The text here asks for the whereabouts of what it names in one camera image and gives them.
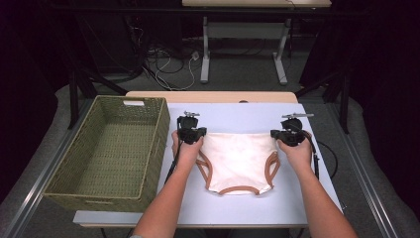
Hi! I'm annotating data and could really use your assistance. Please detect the person's left hand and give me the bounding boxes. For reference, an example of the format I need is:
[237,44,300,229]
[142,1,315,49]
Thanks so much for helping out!
[171,131,204,168]

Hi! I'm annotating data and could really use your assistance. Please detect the black floor cable loop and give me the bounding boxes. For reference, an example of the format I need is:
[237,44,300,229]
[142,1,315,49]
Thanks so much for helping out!
[316,141,340,179]

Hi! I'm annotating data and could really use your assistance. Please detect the green woven basket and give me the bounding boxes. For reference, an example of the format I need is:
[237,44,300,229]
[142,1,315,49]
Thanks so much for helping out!
[43,94,171,213]

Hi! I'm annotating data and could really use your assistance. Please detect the white floor cables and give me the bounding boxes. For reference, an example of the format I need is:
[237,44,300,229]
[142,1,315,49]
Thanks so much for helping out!
[142,49,201,92]

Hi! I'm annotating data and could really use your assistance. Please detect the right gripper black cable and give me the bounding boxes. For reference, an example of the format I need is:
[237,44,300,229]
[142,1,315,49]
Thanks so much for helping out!
[301,130,321,181]

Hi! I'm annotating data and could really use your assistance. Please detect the black metal stand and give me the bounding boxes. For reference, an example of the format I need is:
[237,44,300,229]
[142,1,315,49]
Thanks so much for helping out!
[295,70,351,135]
[67,68,130,130]

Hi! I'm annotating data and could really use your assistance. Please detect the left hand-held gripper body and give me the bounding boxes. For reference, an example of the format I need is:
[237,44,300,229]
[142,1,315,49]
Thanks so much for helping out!
[176,111,201,146]

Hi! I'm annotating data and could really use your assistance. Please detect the wooden desk with white legs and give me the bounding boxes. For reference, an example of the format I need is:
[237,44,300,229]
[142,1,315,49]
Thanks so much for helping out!
[181,0,333,85]

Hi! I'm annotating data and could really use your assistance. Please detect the aluminium frame rail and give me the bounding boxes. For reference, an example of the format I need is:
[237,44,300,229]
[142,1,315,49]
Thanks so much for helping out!
[0,98,93,238]
[325,102,402,238]

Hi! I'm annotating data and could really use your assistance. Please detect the person's right hand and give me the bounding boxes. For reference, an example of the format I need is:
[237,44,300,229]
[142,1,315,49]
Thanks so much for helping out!
[276,134,314,173]

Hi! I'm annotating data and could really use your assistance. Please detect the white table mat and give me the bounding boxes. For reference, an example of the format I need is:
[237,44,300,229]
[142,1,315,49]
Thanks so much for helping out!
[72,102,348,226]

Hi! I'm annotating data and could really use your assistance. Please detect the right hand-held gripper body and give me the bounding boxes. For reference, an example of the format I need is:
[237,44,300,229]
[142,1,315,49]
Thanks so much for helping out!
[279,113,315,148]

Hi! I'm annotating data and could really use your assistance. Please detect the cream baby bodysuit brown trim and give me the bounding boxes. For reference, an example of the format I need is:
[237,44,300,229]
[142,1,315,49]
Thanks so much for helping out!
[195,132,281,196]

